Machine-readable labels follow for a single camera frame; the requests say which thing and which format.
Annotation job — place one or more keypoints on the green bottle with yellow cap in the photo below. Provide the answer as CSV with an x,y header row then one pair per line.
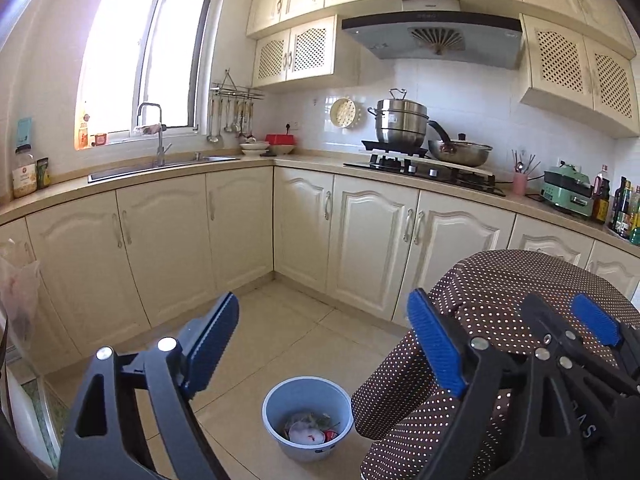
x,y
635,222

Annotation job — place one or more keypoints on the steel frying pan with lid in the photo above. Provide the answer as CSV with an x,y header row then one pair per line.
x,y
460,152

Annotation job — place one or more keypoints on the grey range hood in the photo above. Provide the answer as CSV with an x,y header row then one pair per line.
x,y
435,35

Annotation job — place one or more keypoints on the crushed red can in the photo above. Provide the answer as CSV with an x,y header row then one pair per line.
x,y
331,435

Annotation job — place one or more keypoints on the red box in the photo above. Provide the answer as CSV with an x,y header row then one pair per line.
x,y
281,139

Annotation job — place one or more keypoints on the cream lattice door cabinet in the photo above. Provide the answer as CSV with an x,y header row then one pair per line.
x,y
300,55
580,75

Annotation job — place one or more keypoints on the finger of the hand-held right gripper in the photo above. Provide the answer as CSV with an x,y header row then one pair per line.
x,y
597,320
550,320

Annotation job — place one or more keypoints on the stainless steel sink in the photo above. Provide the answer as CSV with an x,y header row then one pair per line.
x,y
160,167

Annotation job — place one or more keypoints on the black gas hob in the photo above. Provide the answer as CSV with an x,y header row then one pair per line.
x,y
425,172

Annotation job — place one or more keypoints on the small cloth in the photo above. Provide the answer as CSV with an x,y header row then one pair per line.
x,y
149,129

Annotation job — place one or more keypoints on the blue plastic bucket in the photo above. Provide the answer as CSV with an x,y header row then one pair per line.
x,y
280,410

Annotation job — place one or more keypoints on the set of metal kitchen utensils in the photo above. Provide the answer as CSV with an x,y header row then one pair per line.
x,y
232,120

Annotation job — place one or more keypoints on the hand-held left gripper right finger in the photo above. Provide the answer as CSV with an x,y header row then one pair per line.
x,y
437,340

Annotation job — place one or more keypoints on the bundle of chopsticks and spoons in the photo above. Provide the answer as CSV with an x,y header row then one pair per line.
x,y
524,162

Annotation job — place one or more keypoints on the grain jar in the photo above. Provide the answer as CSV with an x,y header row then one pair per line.
x,y
24,175

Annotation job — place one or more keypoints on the teal card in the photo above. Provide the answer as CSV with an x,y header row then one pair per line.
x,y
24,131

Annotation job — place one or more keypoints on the steel faucet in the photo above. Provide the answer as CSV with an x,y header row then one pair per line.
x,y
159,140

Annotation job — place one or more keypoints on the green electric cooker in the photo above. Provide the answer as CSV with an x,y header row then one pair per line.
x,y
567,192

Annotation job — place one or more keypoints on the dark glass oil bottle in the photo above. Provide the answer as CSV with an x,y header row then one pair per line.
x,y
620,210

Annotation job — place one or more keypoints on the white pink plastic bag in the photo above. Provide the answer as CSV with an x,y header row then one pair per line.
x,y
305,434

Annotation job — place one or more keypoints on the cream round steamer tray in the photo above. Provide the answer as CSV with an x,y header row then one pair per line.
x,y
344,112

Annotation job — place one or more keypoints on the metal utensil rack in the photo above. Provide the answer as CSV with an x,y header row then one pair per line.
x,y
237,90

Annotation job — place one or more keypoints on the orange bottle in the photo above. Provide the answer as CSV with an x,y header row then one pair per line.
x,y
83,135

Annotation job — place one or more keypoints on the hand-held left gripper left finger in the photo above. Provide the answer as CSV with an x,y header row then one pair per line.
x,y
212,340

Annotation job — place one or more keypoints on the stainless steel steamer pot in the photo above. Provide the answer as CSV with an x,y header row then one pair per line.
x,y
400,122

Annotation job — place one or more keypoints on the row of cream base cabinets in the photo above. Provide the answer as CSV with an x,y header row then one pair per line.
x,y
250,240

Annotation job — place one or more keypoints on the brown polka dot tablecloth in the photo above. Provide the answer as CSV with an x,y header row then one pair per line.
x,y
490,285

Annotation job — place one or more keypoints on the pink utensil cup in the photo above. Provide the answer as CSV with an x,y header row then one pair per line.
x,y
519,184

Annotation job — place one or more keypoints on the sliding window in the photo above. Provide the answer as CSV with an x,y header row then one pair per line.
x,y
145,55

